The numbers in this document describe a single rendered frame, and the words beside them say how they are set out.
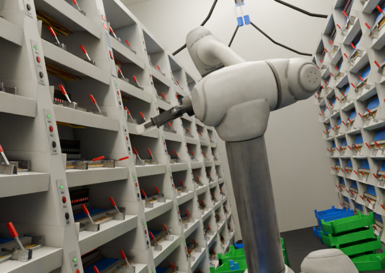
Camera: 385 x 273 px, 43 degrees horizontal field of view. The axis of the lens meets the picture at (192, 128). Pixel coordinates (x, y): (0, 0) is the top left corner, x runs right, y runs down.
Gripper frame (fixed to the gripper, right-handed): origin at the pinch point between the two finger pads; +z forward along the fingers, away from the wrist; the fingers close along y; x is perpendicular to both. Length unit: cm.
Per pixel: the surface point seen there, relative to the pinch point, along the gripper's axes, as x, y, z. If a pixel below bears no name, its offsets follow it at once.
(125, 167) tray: 9.4, -7.3, 15.2
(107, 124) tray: -7.0, 2.2, 12.2
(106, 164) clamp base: 6.7, 5.7, 17.7
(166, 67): -57, -151, -2
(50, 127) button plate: -2, 55, 13
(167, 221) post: 37, -82, 26
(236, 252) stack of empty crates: 68, -90, 1
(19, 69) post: -19, 59, 13
